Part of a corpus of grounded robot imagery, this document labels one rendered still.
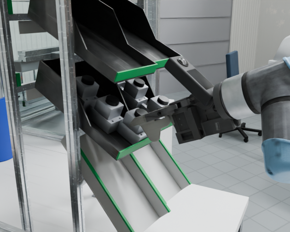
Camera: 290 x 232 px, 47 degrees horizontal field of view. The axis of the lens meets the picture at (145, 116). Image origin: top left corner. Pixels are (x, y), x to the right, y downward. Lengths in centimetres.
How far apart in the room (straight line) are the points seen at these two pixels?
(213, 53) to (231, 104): 630
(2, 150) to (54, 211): 49
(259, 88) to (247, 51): 717
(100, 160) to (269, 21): 710
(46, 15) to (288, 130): 52
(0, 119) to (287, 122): 121
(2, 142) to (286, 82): 123
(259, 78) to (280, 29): 706
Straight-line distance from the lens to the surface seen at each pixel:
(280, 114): 51
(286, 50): 510
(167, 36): 604
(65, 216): 113
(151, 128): 66
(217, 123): 62
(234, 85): 58
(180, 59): 64
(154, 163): 96
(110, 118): 73
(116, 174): 84
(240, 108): 58
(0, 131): 152
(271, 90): 54
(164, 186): 94
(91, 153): 83
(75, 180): 76
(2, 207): 123
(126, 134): 74
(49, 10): 75
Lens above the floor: 148
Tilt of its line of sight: 18 degrees down
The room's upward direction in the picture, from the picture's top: straight up
